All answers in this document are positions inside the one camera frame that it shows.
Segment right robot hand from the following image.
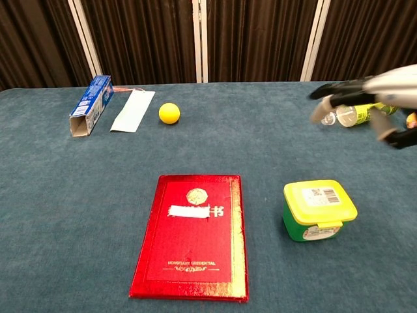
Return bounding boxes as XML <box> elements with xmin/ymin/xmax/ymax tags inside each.
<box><xmin>308</xmin><ymin>64</ymin><xmax>417</xmax><ymax>150</ymax></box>

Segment yellow ball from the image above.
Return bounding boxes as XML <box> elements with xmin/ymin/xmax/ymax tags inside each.
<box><xmin>158</xmin><ymin>102</ymin><xmax>181</xmax><ymax>125</ymax></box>

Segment dark pleated screen panel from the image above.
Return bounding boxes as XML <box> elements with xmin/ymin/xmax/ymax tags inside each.
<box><xmin>0</xmin><ymin>0</ymin><xmax>102</xmax><ymax>91</ymax></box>
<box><xmin>200</xmin><ymin>0</ymin><xmax>330</xmax><ymax>83</ymax></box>
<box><xmin>68</xmin><ymin>0</ymin><xmax>203</xmax><ymax>87</ymax></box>
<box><xmin>299</xmin><ymin>0</ymin><xmax>417</xmax><ymax>82</ymax></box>

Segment teal table cloth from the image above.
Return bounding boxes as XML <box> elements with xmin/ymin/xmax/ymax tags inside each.
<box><xmin>0</xmin><ymin>80</ymin><xmax>417</xmax><ymax>313</ymax></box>

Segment blue cardboard box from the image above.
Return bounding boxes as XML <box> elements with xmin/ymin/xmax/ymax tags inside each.
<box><xmin>68</xmin><ymin>74</ymin><xmax>115</xmax><ymax>138</ymax></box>

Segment red certificate booklet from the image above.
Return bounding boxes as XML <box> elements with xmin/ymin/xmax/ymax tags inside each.
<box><xmin>129</xmin><ymin>174</ymin><xmax>250</xmax><ymax>303</ymax></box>

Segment green label plastic bottle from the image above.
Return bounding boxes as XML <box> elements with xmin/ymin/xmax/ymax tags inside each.
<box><xmin>321</xmin><ymin>102</ymin><xmax>400</xmax><ymax>128</ymax></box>

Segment yellow lidded green container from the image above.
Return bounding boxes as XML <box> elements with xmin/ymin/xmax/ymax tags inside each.
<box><xmin>281</xmin><ymin>179</ymin><xmax>358</xmax><ymax>243</ymax></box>

